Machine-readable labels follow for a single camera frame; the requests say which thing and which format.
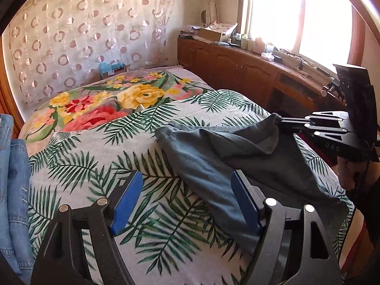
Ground teal plastic bag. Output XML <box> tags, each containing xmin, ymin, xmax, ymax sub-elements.
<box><xmin>98</xmin><ymin>60</ymin><xmax>127</xmax><ymax>78</ymax></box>

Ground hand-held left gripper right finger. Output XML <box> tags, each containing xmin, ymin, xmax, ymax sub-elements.
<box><xmin>231</xmin><ymin>170</ymin><xmax>343</xmax><ymax>285</ymax></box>

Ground red bed cover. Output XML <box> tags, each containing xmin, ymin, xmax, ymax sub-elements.
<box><xmin>340</xmin><ymin>205</ymin><xmax>376</xmax><ymax>280</ymax></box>

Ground blue denim jeans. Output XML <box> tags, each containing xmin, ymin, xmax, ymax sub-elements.
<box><xmin>0</xmin><ymin>113</ymin><xmax>15</xmax><ymax>185</ymax></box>
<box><xmin>0</xmin><ymin>139</ymin><xmax>34</xmax><ymax>284</ymax></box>

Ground floral blanket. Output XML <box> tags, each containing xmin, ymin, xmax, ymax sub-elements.
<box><xmin>18</xmin><ymin>65</ymin><xmax>216</xmax><ymax>158</ymax></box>

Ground grey-blue pants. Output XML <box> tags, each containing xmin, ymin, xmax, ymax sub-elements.
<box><xmin>155</xmin><ymin>113</ymin><xmax>350</xmax><ymax>254</ymax></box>

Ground leaf print bed sheet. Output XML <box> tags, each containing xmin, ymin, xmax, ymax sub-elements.
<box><xmin>27</xmin><ymin>90</ymin><xmax>357</xmax><ymax>285</ymax></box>

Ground person's right forearm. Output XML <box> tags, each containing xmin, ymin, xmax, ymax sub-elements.
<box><xmin>352</xmin><ymin>154</ymin><xmax>380</xmax><ymax>244</ymax></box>

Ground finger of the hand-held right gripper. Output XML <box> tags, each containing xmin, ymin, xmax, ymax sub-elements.
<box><xmin>285</xmin><ymin>125</ymin><xmax>357</xmax><ymax>143</ymax></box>
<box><xmin>275</xmin><ymin>111</ymin><xmax>352</xmax><ymax>131</ymax></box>

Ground wooden cabinet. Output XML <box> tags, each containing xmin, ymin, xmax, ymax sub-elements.
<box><xmin>177</xmin><ymin>36</ymin><xmax>348</xmax><ymax>113</ymax></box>

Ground circle pattern lace curtain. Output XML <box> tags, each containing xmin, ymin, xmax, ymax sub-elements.
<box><xmin>7</xmin><ymin>0</ymin><xmax>176</xmax><ymax>107</ymax></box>

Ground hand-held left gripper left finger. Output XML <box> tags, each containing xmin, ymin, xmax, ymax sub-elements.
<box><xmin>30</xmin><ymin>170</ymin><xmax>144</xmax><ymax>285</ymax></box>

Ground cardboard box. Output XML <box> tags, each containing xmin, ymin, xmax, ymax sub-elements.
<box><xmin>197</xmin><ymin>27</ymin><xmax>226</xmax><ymax>43</ymax></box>

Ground person's right hand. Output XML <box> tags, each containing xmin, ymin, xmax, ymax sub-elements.
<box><xmin>338</xmin><ymin>157</ymin><xmax>360</xmax><ymax>191</ymax></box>

